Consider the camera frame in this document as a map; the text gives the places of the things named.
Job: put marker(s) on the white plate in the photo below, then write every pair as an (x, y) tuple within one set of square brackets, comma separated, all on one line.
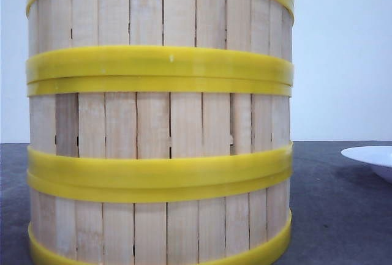
[(379, 158)]

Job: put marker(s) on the bamboo steamer basket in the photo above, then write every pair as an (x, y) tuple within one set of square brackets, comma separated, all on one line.
[(144, 129), (249, 228), (159, 23)]

